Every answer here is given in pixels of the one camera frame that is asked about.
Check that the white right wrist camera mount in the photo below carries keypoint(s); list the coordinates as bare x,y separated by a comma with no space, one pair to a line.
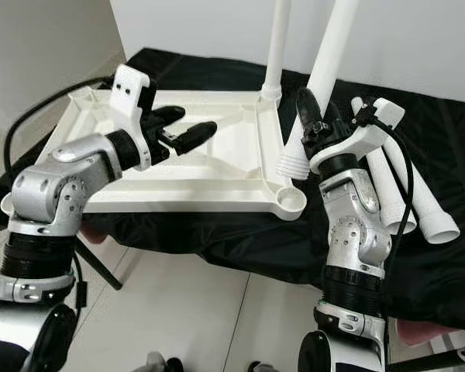
364,133

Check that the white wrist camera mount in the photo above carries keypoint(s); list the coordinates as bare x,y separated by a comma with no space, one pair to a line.
364,133
132,97

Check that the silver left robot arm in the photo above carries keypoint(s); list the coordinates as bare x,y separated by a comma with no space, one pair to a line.
46,198

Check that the black tablecloth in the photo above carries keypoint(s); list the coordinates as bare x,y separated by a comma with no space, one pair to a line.
263,248

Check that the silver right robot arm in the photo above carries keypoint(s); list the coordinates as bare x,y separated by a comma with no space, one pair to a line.
353,232

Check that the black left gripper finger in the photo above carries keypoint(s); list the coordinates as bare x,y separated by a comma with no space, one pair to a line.
198,138
169,116

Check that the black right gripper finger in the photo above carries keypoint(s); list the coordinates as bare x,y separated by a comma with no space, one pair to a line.
311,115

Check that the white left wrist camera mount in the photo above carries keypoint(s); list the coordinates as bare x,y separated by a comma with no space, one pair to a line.
132,97

